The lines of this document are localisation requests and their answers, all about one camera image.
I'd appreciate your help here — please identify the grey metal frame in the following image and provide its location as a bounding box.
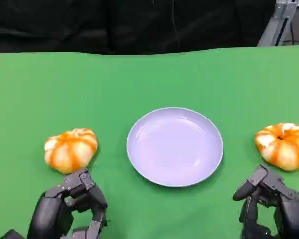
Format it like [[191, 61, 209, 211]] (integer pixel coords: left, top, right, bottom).
[[257, 0, 299, 47]]

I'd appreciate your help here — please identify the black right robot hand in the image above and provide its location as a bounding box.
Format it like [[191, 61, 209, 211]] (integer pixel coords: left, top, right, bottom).
[[232, 163, 299, 239]]

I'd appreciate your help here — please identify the green table cloth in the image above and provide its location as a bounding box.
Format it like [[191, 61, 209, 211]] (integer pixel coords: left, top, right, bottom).
[[0, 45, 299, 239]]

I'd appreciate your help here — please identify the black backdrop cloth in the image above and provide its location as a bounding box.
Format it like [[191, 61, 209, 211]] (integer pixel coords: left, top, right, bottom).
[[0, 0, 276, 56]]

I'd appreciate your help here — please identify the lilac plate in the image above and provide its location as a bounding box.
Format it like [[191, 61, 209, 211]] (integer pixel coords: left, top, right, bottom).
[[126, 107, 224, 188]]

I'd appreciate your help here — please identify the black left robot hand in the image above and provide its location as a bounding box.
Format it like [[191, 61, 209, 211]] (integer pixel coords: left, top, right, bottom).
[[27, 167, 108, 239]]

